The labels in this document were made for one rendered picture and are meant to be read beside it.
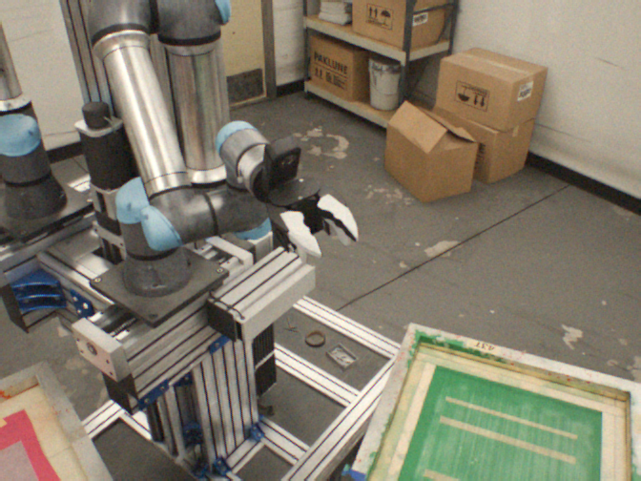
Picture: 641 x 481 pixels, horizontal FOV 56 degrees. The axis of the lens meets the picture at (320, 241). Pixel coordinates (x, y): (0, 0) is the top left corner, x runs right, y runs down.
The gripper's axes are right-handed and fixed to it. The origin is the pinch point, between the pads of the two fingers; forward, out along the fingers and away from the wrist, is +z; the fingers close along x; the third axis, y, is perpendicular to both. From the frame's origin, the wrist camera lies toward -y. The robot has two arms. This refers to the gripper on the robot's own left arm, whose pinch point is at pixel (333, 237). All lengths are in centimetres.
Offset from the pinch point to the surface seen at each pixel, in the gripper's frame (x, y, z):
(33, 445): 58, 65, -48
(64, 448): 52, 66, -44
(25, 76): 37, 103, -386
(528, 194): -232, 204, -186
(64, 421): 50, 63, -49
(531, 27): -271, 115, -239
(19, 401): 60, 65, -63
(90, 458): 47, 63, -36
